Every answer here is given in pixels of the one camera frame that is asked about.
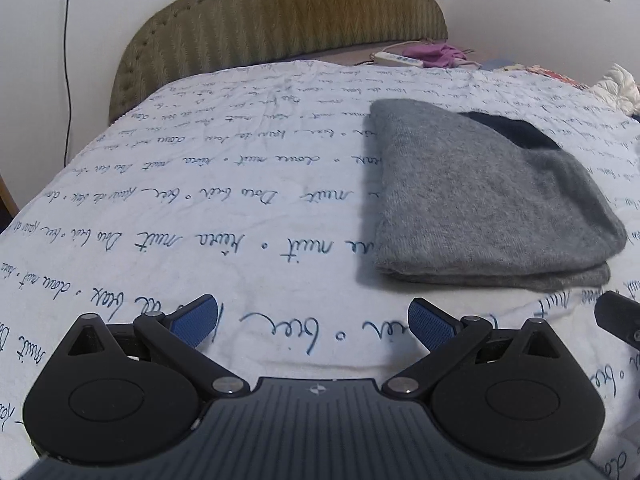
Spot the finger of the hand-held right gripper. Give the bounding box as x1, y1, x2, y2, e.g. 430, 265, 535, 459
594, 291, 640, 356

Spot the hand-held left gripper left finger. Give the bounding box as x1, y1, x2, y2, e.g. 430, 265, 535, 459
65, 295, 251, 400

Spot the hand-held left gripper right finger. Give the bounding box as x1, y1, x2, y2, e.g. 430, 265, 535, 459
382, 297, 567, 402

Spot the grey sweater with navy sleeves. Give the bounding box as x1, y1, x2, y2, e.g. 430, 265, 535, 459
369, 99, 628, 292

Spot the white script-print bed sheet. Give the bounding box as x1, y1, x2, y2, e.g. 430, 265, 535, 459
0, 60, 640, 480

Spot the wooden furniture edge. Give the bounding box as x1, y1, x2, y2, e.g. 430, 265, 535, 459
0, 174, 21, 235

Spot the white crumpled cloth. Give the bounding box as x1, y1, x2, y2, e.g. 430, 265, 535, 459
592, 63, 640, 117

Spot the purple cloth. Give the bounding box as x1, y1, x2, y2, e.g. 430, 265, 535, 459
402, 42, 470, 69

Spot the light blue cloth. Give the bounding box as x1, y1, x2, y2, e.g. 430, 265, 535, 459
481, 57, 526, 72

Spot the olive padded headboard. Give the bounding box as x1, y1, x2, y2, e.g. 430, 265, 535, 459
109, 0, 449, 126

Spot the black power cable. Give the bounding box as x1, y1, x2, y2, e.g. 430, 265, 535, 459
62, 0, 75, 167

